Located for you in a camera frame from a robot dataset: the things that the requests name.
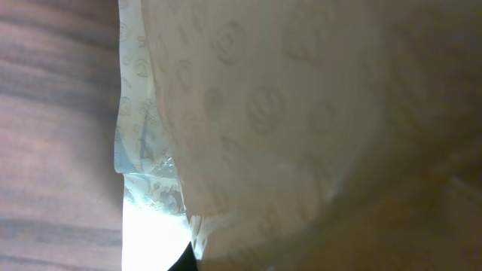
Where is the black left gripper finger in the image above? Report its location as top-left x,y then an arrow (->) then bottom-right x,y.
168,243 -> 198,271

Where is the beige resealable pouch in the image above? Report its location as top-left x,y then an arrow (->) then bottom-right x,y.
114,0 -> 481,270

